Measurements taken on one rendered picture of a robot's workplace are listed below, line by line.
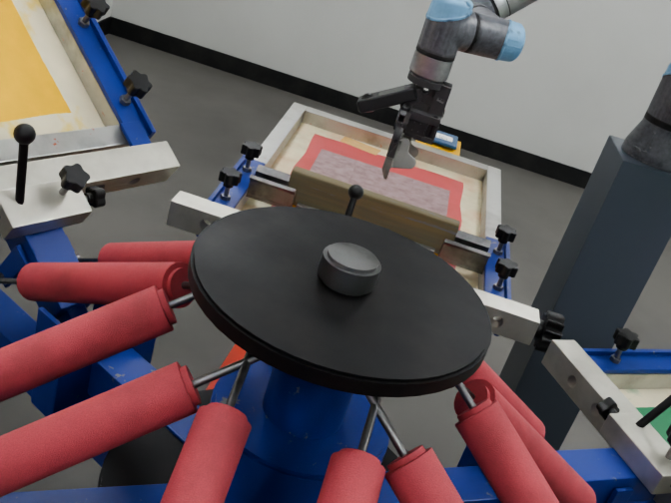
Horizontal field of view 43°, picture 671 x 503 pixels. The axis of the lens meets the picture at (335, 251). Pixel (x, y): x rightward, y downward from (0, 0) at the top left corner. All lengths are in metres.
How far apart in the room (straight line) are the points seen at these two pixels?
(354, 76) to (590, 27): 1.44
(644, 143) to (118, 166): 1.22
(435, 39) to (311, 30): 3.90
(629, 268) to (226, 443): 1.54
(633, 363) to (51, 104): 1.11
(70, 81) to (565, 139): 4.33
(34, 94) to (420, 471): 0.97
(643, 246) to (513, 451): 1.31
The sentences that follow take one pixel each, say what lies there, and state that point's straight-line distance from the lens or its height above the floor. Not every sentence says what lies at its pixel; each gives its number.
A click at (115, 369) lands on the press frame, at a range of 1.15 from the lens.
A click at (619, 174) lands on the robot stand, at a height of 1.17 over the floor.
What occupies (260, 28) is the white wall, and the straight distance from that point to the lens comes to 5.55.
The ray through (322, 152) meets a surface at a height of 0.96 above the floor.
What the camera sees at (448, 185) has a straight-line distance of 2.20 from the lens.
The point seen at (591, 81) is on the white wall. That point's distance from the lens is 5.47.
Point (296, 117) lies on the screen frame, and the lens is 2.23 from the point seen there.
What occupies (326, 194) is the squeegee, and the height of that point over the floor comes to 1.03.
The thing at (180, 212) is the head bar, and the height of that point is 1.02.
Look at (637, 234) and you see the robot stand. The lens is 2.11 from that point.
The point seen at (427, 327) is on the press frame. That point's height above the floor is 1.32.
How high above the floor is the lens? 1.73
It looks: 27 degrees down
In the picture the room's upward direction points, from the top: 18 degrees clockwise
